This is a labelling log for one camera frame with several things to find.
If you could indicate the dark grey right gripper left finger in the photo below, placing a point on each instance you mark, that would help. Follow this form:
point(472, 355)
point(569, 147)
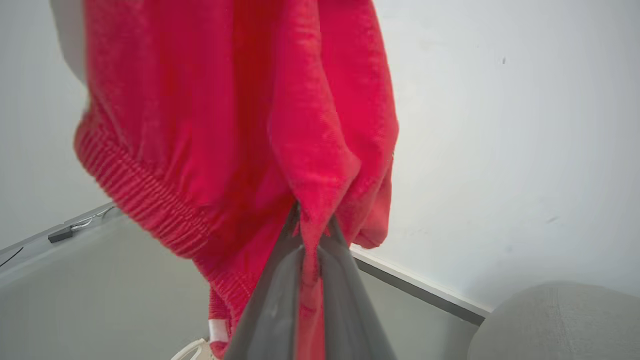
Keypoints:
point(270, 310)

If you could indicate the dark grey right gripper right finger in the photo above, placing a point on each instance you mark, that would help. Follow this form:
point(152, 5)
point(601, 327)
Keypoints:
point(345, 310)

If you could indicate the red garment with white stripes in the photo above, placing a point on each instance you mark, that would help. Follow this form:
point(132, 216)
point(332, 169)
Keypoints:
point(210, 125)

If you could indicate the cream perforated laundry basket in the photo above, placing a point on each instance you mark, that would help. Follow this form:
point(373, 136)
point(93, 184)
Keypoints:
point(196, 351)

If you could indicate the dark grey white baseboard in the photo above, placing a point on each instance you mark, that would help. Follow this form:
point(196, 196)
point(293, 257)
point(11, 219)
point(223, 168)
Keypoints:
point(35, 245)
point(425, 287)

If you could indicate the grey fabric sofa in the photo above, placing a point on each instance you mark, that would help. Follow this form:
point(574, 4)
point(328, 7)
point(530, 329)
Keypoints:
point(560, 325)

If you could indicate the small black floor clip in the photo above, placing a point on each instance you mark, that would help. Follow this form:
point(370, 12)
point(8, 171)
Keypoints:
point(60, 234)

